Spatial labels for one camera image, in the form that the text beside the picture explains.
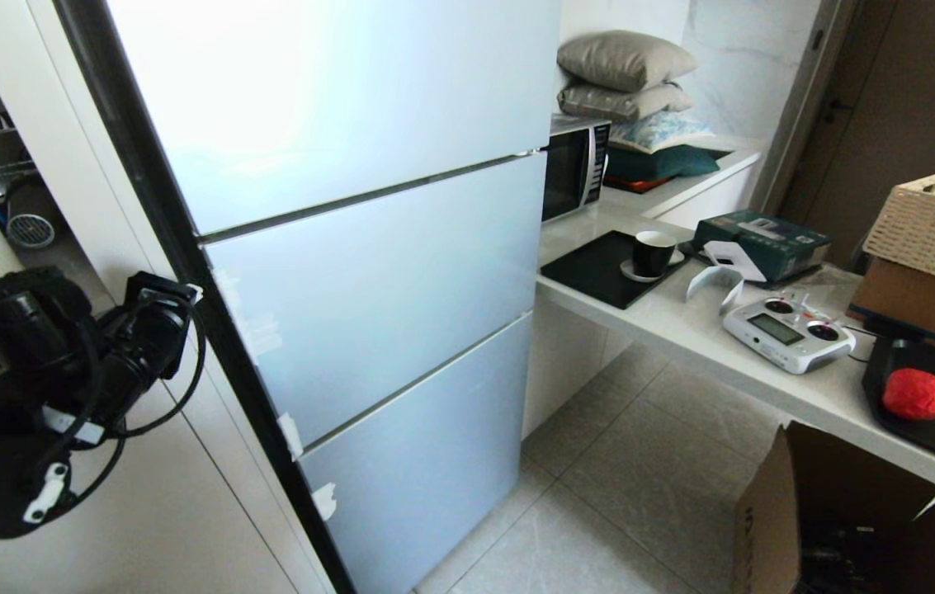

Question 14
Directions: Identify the brown wooden door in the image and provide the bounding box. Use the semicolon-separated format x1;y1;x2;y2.
764;0;935;270

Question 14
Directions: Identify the teal pillow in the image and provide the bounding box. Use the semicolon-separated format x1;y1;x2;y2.
605;145;720;183

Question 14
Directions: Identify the pale blue fridge drawer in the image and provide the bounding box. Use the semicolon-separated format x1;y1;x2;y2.
300;313;536;594
201;152;550;448

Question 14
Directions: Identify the silver microwave oven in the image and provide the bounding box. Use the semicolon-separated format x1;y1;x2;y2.
542;115;613;224

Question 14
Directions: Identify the blue floral pillow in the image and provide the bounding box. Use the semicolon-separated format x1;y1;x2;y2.
608;110;716;155

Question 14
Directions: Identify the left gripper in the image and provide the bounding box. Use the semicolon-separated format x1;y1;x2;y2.
96;271;199;413

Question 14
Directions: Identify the brown cardboard box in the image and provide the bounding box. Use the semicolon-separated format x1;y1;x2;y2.
848;257;935;357

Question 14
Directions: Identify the white cabinet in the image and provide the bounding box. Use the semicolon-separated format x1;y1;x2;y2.
0;0;338;594

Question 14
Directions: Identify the pale blue fridge door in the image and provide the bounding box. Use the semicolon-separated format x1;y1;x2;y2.
104;0;564;238

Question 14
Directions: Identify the red fruit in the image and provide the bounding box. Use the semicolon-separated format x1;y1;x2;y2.
882;368;935;422

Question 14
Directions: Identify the dark green box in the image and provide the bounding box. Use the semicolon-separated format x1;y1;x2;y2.
693;211;833;284

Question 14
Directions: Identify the black cable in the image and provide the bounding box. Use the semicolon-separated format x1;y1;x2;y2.
108;301;208;440

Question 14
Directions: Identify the white remote controller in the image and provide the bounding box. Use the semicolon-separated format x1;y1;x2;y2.
722;295;858;375

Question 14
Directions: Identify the white plastic part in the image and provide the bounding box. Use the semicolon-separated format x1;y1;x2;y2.
702;241;767;283

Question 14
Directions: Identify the round grey vent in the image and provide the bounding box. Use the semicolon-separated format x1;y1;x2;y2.
5;212;56;251

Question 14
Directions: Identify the wicker basket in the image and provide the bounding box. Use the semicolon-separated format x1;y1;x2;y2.
862;163;935;299

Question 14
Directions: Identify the white curved plastic piece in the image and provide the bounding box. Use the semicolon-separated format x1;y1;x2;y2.
685;266;745;317

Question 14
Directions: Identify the black cup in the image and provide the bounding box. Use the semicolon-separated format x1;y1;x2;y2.
632;230;678;279

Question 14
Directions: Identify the open cardboard box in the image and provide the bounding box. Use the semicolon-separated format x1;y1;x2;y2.
734;422;935;594

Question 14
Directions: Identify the white saucer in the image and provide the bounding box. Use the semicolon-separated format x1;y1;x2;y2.
620;249;686;284

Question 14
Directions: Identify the beige pillow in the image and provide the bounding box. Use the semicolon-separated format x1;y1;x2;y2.
557;31;698;92

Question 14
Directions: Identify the grey patterned pillow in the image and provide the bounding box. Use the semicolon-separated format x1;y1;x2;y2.
558;82;696;124

